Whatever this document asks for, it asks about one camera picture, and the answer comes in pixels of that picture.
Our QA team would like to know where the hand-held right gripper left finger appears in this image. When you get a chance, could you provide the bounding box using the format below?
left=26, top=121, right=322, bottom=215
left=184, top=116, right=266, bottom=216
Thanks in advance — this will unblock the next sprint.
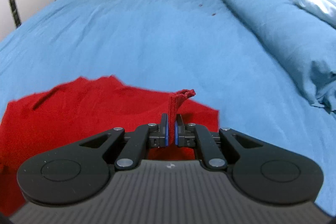
left=79, top=113, right=169, bottom=170

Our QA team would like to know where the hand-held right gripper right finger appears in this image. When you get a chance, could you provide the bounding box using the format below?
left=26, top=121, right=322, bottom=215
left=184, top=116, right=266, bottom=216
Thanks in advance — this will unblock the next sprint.
left=174, top=114, right=264, bottom=170

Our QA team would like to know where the red knit sweater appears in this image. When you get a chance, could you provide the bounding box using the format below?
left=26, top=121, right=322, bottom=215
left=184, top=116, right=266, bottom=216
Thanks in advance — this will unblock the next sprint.
left=0, top=75, right=220, bottom=217

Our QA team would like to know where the rolled blue duvet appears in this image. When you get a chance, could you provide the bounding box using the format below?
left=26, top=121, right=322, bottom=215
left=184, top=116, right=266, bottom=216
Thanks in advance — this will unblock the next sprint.
left=218, top=0, right=336, bottom=114

